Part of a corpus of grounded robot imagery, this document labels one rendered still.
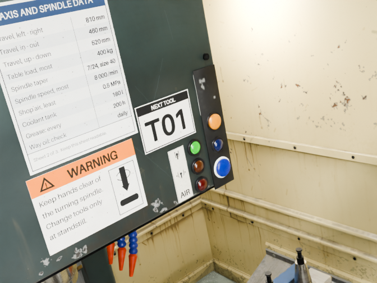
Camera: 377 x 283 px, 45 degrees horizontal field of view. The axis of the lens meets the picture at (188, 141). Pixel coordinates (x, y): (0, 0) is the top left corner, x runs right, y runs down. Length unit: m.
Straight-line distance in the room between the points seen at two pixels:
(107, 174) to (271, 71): 1.03
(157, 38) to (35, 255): 0.33
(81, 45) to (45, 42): 0.05
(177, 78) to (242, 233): 1.43
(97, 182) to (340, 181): 1.07
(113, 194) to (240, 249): 1.51
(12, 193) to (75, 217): 0.09
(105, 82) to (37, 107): 0.10
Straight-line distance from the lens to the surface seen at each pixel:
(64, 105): 0.59
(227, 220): 2.08
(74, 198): 0.62
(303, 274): 1.14
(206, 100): 0.72
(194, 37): 0.70
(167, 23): 0.67
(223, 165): 0.75
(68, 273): 0.81
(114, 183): 0.64
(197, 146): 0.71
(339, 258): 1.74
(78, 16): 0.60
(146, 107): 0.65
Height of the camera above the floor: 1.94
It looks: 18 degrees down
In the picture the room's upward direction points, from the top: 11 degrees counter-clockwise
